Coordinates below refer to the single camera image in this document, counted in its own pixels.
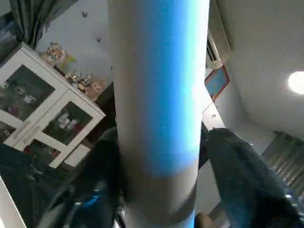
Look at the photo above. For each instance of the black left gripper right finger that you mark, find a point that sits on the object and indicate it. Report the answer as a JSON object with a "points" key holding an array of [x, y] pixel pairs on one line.
{"points": [[247, 180]]}

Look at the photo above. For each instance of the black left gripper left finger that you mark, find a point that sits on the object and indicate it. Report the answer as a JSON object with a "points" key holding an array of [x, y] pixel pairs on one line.
{"points": [[90, 190]]}

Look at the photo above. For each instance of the white plastic table leg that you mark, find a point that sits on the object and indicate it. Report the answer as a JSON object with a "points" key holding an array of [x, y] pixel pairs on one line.
{"points": [[156, 95]]}

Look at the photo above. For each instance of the white glass door cabinet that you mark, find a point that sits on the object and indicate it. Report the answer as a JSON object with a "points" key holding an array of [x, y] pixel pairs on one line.
{"points": [[47, 109]]}

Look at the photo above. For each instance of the beige plush toy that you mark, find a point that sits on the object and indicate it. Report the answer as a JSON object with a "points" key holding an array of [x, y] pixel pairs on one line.
{"points": [[95, 88]]}

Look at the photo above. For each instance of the round ceiling lamp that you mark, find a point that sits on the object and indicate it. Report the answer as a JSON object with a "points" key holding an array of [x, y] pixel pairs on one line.
{"points": [[298, 83]]}

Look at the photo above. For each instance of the white air conditioner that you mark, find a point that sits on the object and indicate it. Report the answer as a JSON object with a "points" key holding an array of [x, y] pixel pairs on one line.
{"points": [[216, 42]]}

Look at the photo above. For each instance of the white plush toy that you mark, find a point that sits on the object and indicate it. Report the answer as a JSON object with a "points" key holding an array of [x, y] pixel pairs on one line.
{"points": [[54, 52]]}

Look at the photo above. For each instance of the framed wall picture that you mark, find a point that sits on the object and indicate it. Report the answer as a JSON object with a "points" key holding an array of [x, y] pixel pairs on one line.
{"points": [[217, 81]]}

